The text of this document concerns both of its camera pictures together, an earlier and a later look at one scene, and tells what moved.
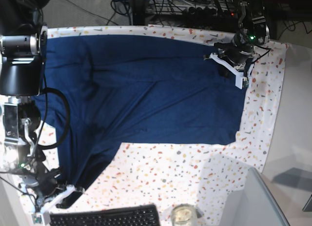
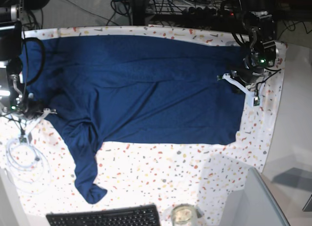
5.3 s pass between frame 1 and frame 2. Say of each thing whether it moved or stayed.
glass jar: stayed
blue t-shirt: moved
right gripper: moved
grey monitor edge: stayed
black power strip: stayed
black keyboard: stayed
